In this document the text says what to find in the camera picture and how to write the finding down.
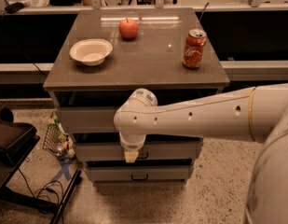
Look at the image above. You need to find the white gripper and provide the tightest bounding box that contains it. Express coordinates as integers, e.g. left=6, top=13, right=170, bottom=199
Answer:
left=119, top=133, right=145, bottom=163

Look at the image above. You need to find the grey top drawer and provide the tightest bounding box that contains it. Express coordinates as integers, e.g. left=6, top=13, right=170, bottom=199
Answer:
left=55, top=105, right=220, bottom=134

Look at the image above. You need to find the grey drawer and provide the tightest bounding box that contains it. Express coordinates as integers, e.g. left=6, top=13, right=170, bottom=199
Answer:
left=85, top=165, right=194, bottom=183
left=74, top=140, right=202, bottom=161
left=55, top=105, right=220, bottom=134

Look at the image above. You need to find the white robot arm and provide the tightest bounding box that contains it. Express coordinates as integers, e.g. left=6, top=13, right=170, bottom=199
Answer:
left=114, top=83, right=288, bottom=224

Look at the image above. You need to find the grey bottom drawer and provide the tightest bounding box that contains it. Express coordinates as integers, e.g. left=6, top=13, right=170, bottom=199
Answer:
left=85, top=165, right=194, bottom=183

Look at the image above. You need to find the grey middle drawer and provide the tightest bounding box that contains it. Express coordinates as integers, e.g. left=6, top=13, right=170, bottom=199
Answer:
left=74, top=140, right=202, bottom=161

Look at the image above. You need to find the grey drawer cabinet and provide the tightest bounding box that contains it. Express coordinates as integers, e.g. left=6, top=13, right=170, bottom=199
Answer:
left=44, top=8, right=229, bottom=171

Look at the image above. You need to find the black stand leg left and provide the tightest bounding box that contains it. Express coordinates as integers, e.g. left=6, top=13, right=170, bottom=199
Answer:
left=49, top=170, right=81, bottom=224

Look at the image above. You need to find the blue tape cross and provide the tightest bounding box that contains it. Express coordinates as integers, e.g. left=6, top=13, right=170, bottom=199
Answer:
left=52, top=160, right=74, bottom=181

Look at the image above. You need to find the white paper bowl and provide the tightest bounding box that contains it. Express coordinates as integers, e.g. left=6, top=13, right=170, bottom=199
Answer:
left=69, top=38, right=113, bottom=66

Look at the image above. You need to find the dark tray on stand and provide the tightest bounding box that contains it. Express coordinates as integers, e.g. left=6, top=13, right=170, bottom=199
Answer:
left=0, top=106, right=40, bottom=196

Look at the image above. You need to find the red apple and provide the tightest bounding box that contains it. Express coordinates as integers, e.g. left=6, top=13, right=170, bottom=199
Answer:
left=118, top=18, right=138, bottom=40

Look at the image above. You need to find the orange soda can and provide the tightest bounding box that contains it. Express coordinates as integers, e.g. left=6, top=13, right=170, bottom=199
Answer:
left=183, top=29, right=207, bottom=69

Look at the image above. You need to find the wire mesh basket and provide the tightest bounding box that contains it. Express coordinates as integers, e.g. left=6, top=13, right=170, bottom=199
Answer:
left=43, top=112, right=69, bottom=159

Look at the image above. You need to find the black floor cable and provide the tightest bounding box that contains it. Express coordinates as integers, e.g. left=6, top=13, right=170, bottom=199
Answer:
left=17, top=167, right=65, bottom=217

